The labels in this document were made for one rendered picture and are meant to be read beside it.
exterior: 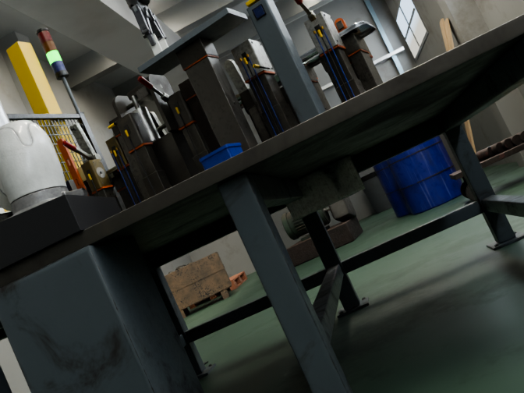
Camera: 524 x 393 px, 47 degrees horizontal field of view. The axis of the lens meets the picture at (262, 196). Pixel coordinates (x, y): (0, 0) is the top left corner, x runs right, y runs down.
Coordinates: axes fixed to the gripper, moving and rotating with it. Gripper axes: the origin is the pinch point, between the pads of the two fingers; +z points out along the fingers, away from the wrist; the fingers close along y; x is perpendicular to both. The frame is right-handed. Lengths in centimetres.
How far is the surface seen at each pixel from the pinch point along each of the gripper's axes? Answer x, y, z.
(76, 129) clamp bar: 54, 25, 1
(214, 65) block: -15.3, -3.8, 14.9
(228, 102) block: -14.9, -6.1, 28.1
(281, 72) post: -34.2, -9.2, 28.3
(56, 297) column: 32, -58, 62
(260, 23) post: -34.9, -9.3, 12.5
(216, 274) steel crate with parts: 221, 498, 89
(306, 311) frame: -21, -46, 91
